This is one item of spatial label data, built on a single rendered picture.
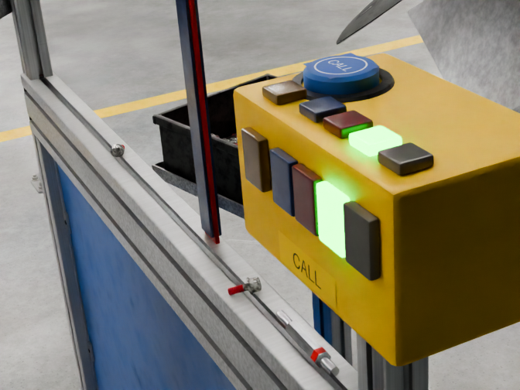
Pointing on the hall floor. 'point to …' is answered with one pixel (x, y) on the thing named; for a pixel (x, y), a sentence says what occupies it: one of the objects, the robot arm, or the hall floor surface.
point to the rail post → (60, 241)
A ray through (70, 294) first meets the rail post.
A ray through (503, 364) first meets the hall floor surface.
